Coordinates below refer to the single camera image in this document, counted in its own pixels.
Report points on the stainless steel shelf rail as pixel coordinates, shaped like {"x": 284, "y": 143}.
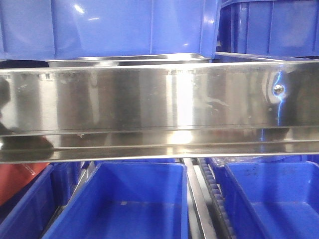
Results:
{"x": 158, "y": 111}

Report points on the large blue crate upper left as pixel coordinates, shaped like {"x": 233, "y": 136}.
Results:
{"x": 67, "y": 29}

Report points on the red object lower left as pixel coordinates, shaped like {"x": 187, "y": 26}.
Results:
{"x": 13, "y": 177}

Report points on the blue crate upper right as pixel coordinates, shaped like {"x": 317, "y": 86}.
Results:
{"x": 270, "y": 27}

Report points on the blue bin lower centre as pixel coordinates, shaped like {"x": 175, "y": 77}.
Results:
{"x": 127, "y": 201}

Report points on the round head screw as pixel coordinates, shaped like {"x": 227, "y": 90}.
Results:
{"x": 278, "y": 89}

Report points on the blue bin lower left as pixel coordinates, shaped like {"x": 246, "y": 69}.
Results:
{"x": 27, "y": 213}

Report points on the silver steel tray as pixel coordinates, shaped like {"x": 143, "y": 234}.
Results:
{"x": 135, "y": 60}

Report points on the roller track strip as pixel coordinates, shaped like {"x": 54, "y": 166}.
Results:
{"x": 220, "y": 220}

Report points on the blue bin lower right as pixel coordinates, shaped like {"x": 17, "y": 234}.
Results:
{"x": 271, "y": 200}

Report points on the blue bin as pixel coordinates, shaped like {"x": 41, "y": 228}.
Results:
{"x": 271, "y": 200}
{"x": 27, "y": 213}
{"x": 127, "y": 201}

